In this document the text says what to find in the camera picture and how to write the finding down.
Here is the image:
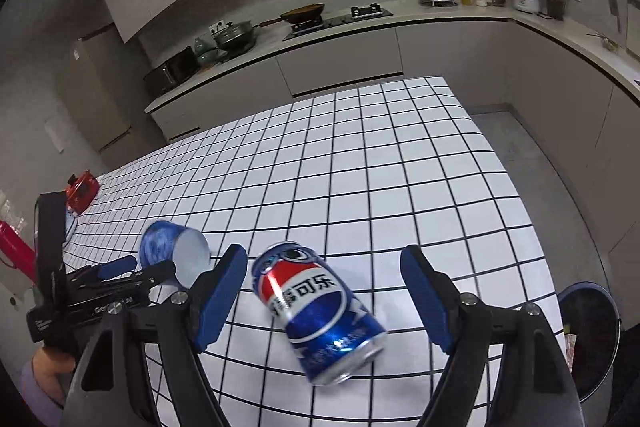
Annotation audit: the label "red cylinder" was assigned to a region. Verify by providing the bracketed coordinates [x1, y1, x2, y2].
[0, 220, 37, 283]

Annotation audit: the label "grey cutting board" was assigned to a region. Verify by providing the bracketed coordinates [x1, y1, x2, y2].
[625, 0, 640, 58]

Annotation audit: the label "grey pot with lid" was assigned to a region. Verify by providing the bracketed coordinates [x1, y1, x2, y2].
[212, 21, 258, 52]

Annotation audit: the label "person's left forearm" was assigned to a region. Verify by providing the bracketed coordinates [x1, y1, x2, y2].
[20, 347, 76, 410]

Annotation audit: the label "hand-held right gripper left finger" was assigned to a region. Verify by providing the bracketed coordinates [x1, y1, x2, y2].
[60, 243, 248, 427]

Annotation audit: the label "black plastic bucket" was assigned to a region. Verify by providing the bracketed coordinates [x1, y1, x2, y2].
[557, 282, 623, 400]

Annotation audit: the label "red kettle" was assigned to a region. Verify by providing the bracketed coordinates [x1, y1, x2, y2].
[65, 170, 101, 214]

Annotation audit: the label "beige lower cabinets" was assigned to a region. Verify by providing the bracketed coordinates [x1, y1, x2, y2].
[145, 14, 640, 258]

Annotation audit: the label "blue paper cup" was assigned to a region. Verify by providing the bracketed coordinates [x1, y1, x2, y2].
[138, 220, 211, 290]

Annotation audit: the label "black toaster oven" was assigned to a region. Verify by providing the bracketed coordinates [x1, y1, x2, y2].
[143, 46, 198, 96]

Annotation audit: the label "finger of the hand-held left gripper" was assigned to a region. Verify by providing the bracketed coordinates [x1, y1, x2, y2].
[67, 254, 138, 290]
[67, 259, 177, 300]

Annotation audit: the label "wok with handle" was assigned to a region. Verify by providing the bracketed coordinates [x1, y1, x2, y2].
[257, 3, 326, 28]

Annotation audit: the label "white checkered tablecloth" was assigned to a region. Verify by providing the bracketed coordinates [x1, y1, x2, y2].
[62, 77, 561, 427]

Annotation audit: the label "blue soda can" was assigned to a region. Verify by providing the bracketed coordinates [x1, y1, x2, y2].
[250, 241, 388, 387]

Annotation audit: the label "beige refrigerator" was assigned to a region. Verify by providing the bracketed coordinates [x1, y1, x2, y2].
[55, 24, 136, 168]

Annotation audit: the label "black gas stove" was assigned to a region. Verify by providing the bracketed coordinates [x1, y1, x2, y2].
[282, 6, 394, 42]

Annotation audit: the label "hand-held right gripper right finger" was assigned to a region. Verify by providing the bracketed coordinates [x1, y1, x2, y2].
[400, 244, 586, 427]

